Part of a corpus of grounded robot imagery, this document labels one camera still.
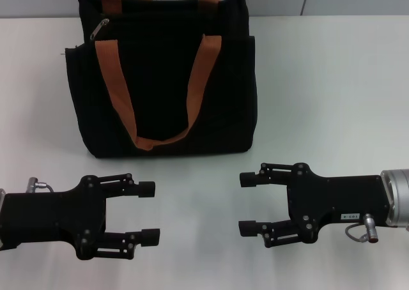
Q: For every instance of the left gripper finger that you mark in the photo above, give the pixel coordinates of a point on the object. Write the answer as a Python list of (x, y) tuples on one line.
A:
[(148, 237)]

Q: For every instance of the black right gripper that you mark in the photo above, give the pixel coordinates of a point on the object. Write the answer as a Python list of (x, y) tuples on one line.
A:
[(335, 197)]

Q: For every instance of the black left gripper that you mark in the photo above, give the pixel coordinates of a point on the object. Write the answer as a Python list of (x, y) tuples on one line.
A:
[(48, 213)]

